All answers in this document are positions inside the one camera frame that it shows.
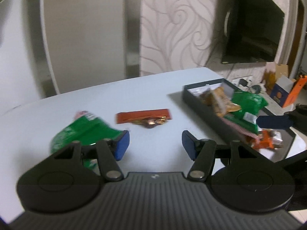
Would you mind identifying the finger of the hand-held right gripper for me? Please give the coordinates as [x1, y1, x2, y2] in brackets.
[256, 115, 294, 129]

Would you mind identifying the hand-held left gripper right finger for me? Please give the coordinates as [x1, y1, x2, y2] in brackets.
[182, 130, 258, 181]

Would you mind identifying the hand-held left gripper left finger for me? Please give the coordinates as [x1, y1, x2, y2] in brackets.
[51, 130, 130, 182]

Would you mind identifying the orange snack packet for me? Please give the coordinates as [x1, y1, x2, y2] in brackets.
[250, 129, 283, 150]

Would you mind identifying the green snack bag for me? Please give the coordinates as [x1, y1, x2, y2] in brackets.
[49, 110, 125, 170]
[223, 91, 268, 138]

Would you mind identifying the red foil stick sachet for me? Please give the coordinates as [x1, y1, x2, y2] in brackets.
[116, 108, 173, 124]

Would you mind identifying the dark cardboard box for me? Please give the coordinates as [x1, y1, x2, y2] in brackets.
[182, 78, 299, 161]

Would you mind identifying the blue and orange box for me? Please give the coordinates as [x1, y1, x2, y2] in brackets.
[270, 75, 307, 108]

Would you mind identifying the brown gold candy wrapper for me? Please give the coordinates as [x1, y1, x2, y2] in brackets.
[133, 116, 168, 129]

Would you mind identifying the orange plastic bag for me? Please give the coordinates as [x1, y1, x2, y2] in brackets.
[264, 69, 276, 89]

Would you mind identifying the brown snack packet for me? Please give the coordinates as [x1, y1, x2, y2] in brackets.
[200, 90, 214, 106]

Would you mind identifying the open tan cardboard box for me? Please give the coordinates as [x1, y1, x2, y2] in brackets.
[264, 63, 289, 90]

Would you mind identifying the tan snack packet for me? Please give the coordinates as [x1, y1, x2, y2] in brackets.
[211, 87, 241, 117]

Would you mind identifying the white wall socket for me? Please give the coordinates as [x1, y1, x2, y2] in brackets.
[231, 75, 253, 87]

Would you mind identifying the black wall television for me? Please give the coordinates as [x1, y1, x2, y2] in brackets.
[221, 0, 286, 65]

